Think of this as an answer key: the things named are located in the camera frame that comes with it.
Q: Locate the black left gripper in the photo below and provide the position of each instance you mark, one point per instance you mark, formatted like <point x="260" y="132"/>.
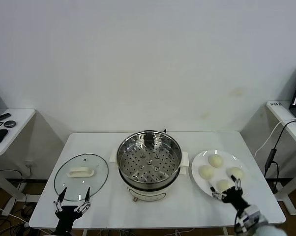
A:
<point x="65" y="214"/>

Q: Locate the white steamed baozi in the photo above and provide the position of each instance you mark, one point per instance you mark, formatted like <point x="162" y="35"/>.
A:
<point x="215" y="161"/>
<point x="206" y="171"/>
<point x="236" y="171"/>
<point x="223" y="185"/>

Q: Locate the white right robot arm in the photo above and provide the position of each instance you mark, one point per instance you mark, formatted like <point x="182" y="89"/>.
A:
<point x="268" y="229"/>

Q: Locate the white round plate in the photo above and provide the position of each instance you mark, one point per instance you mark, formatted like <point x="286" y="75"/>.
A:
<point x="202" y="183"/>

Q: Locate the black cooker power plug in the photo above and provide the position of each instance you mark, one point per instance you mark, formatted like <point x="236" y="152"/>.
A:
<point x="164" y="130"/>

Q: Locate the white wall socket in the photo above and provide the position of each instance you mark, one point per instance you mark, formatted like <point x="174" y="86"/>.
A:
<point x="28" y="164"/>

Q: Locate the white work table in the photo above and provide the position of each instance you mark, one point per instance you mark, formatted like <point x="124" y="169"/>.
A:
<point x="101" y="214"/>

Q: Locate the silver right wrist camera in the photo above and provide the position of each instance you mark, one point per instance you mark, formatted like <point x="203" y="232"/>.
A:
<point x="244" y="220"/>

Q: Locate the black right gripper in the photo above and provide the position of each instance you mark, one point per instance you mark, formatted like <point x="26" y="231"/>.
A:
<point x="232" y="197"/>

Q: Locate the round glass pot lid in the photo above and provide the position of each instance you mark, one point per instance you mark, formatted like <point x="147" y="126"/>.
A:
<point x="80" y="171"/>

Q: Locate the black bar device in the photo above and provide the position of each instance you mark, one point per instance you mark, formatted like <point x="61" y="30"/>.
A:
<point x="1" y="117"/>

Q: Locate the steel perforated steamer basket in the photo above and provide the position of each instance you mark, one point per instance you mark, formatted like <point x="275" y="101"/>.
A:
<point x="138" y="157"/>

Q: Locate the white electric cooker pot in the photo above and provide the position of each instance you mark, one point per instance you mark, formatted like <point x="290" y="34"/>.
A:
<point x="148" y="193"/>

